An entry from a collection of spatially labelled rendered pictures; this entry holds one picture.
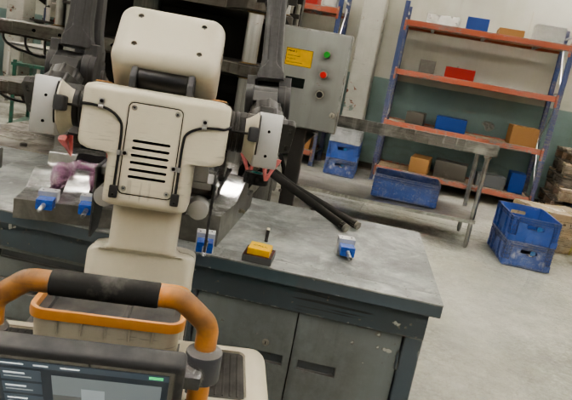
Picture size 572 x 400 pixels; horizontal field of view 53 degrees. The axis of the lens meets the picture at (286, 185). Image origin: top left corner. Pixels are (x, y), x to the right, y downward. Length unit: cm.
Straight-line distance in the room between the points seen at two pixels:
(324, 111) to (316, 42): 28
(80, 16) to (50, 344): 77
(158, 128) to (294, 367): 87
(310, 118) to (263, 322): 101
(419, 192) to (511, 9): 365
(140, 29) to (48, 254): 84
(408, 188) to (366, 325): 378
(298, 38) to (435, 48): 590
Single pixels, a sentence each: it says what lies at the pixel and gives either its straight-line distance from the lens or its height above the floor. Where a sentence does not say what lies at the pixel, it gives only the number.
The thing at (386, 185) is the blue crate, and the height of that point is 38.
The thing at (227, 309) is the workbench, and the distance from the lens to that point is 167.
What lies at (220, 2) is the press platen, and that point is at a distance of 243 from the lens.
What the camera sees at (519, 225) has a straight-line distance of 509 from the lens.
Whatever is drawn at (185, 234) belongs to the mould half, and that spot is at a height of 82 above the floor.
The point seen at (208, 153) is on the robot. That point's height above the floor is 114.
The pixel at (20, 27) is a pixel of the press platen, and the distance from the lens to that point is 272.
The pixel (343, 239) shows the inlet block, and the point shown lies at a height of 85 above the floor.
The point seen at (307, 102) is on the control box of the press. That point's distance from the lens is 238.
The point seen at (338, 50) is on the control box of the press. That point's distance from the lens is 237.
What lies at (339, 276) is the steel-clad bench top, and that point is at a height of 80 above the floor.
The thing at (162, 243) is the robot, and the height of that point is 94.
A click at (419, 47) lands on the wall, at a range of 821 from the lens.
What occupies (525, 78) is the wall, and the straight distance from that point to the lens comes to 827.
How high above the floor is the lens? 134
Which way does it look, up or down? 12 degrees down
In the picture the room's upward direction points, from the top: 10 degrees clockwise
